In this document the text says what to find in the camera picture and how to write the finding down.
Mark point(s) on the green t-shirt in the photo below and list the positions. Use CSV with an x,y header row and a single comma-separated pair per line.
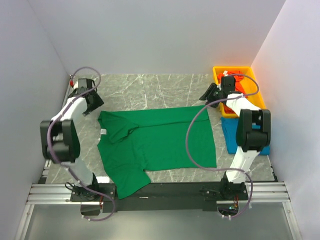
x,y
134,142

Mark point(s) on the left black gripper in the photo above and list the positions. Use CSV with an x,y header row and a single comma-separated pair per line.
x,y
93,100

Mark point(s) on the yellow plastic bin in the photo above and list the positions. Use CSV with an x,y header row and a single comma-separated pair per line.
x,y
248,85

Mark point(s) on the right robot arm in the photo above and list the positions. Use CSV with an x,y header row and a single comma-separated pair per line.
x,y
253,132

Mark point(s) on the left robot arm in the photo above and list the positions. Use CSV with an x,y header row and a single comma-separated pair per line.
x,y
60,142

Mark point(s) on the aluminium frame rail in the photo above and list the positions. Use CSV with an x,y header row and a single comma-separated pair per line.
x,y
57,194

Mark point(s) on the blue folded t-shirt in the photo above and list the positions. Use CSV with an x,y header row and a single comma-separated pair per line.
x,y
229,128

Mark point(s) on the black base beam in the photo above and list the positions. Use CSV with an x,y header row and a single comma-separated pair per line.
x,y
158,196

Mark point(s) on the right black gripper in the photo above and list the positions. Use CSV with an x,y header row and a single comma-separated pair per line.
x,y
213,93

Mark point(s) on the orange t-shirt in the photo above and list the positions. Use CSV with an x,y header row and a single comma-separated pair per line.
x,y
238,86

